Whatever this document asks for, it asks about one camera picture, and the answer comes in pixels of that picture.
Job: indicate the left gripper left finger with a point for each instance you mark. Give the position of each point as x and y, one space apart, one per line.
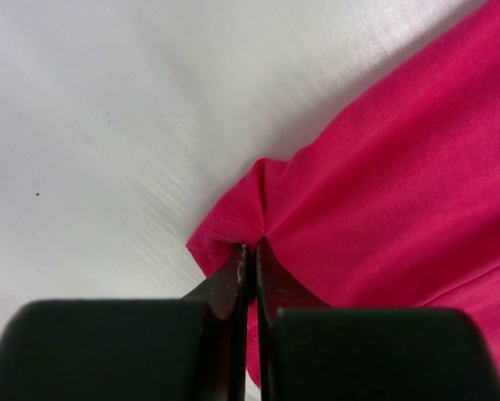
192 348

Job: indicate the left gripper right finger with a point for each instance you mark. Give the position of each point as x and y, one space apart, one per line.
312 351

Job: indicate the magenta t shirt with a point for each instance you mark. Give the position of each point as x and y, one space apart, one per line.
397 202

